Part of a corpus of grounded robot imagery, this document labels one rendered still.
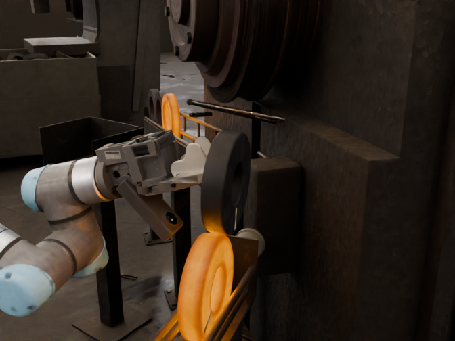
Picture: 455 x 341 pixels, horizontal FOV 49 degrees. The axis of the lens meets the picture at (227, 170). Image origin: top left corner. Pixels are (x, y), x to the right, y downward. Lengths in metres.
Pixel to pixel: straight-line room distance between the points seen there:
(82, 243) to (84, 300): 1.24
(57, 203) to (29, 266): 0.13
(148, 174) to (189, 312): 0.22
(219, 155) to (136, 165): 0.14
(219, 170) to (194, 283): 0.15
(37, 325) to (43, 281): 1.23
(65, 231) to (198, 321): 0.29
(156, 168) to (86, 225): 0.18
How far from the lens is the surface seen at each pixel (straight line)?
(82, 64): 3.51
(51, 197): 0.85
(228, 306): 0.74
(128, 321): 1.92
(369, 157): 0.81
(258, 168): 0.97
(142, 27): 4.04
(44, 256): 0.80
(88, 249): 0.86
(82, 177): 0.81
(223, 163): 0.68
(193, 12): 1.02
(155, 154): 0.74
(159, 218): 0.78
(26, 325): 2.01
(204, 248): 0.69
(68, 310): 2.05
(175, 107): 1.84
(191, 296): 0.67
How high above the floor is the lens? 1.11
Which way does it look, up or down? 19 degrees down
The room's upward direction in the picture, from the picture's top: straight up
